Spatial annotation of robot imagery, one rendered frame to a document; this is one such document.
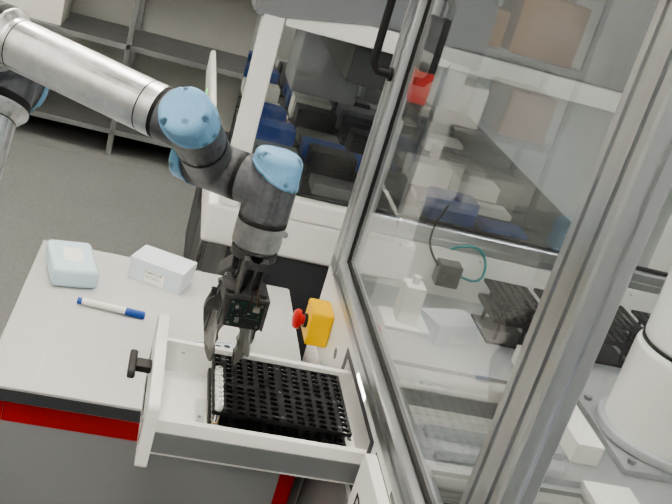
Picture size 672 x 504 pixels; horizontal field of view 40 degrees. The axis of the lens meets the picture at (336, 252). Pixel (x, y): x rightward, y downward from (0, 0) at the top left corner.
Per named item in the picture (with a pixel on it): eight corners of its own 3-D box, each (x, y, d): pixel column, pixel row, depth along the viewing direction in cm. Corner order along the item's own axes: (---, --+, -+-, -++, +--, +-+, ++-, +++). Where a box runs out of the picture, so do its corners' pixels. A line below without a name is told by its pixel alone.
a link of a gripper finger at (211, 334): (193, 370, 143) (215, 320, 140) (192, 350, 148) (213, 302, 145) (212, 375, 144) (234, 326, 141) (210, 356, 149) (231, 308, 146)
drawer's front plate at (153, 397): (133, 468, 134) (148, 405, 131) (146, 366, 161) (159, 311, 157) (145, 469, 135) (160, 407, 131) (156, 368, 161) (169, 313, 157)
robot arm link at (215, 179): (179, 108, 133) (247, 133, 131) (195, 141, 144) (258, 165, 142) (154, 154, 131) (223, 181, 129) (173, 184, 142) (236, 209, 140)
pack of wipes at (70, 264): (96, 290, 194) (100, 272, 192) (49, 286, 190) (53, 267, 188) (88, 259, 206) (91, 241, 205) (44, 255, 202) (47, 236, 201)
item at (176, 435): (148, 454, 136) (157, 420, 134) (158, 366, 159) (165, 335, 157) (403, 494, 144) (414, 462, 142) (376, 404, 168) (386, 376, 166)
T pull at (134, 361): (125, 378, 141) (127, 371, 140) (129, 354, 147) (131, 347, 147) (149, 383, 141) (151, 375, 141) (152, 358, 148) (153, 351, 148)
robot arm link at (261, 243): (235, 207, 140) (287, 217, 143) (228, 234, 142) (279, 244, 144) (239, 225, 134) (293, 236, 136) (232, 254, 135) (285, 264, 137)
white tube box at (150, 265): (125, 276, 204) (130, 255, 202) (141, 264, 212) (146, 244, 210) (178, 295, 202) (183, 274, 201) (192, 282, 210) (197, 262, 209)
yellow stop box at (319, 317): (300, 344, 180) (310, 312, 177) (297, 327, 186) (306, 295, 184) (325, 349, 181) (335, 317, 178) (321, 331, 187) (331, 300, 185)
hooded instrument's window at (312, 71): (214, 199, 221) (259, 13, 205) (213, 51, 384) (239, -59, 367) (634, 291, 246) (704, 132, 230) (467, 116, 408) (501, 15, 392)
